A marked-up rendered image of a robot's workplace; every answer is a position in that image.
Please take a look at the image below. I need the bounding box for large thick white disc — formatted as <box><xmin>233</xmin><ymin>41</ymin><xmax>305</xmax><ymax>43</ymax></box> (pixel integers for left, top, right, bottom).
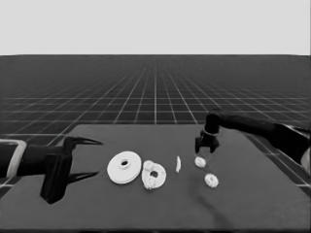
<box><xmin>106</xmin><ymin>150</ymin><xmax>143</xmax><ymax>185</ymax></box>

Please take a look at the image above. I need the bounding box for white round carrier with pins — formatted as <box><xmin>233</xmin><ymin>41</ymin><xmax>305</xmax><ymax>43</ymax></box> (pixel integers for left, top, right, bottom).
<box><xmin>141</xmin><ymin>160</ymin><xmax>168</xmax><ymax>191</ymax></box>

